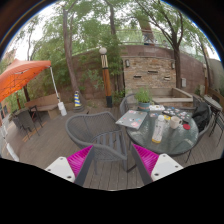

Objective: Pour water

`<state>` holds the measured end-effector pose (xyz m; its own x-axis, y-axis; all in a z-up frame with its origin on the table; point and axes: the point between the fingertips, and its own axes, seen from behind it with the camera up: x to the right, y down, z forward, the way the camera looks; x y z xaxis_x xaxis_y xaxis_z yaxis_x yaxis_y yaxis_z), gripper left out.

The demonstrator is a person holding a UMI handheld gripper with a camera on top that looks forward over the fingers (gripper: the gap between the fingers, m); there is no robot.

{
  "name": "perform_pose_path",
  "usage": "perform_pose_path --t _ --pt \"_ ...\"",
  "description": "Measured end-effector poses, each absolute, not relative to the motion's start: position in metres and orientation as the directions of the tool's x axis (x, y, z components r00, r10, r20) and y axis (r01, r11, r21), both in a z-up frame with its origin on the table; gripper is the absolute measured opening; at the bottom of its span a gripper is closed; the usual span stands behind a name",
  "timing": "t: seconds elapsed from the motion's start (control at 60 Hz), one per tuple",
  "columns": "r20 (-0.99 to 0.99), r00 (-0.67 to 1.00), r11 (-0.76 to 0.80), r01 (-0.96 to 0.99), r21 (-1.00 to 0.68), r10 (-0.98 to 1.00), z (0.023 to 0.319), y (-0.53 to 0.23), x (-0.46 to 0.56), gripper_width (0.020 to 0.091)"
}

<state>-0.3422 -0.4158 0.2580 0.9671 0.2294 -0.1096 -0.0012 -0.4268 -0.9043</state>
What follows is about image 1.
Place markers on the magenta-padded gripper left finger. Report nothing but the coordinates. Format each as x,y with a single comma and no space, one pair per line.
79,160

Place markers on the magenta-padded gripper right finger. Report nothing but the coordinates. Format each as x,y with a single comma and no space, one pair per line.
146,159

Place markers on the clear white-capped drink bottle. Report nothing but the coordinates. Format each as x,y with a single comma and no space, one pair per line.
158,130

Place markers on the grey woven armchair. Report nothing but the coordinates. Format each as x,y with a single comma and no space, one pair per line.
90,128
210,120
124,103

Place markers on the silver laptop with stickers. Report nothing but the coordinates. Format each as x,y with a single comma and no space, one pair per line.
131,119

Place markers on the white ribbed mug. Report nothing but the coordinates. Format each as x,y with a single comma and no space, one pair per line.
174,122

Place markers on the yellow flat card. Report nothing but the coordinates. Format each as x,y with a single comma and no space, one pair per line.
167,117

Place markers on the flat round red coaster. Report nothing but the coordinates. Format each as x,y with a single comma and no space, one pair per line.
186,126

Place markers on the white paper booklet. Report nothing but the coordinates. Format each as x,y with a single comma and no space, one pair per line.
156,107

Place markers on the dark laptop with stickers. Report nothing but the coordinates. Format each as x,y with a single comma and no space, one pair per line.
178,114

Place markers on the blue yellow striped cone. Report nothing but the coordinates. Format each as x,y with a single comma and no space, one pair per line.
77,99

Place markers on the green plant in blue pot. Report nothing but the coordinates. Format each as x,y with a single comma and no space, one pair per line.
143,97

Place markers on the wooden bench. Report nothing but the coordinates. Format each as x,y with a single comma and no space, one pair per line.
41,101

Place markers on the orange canopy tent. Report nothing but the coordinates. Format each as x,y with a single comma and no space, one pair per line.
20,75

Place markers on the wooden globe lamp post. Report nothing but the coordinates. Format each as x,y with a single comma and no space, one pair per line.
106,83

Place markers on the grey wall box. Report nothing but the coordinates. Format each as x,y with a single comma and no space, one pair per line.
183,82

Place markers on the black wall lantern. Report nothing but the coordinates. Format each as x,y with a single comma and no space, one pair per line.
127,63
173,65

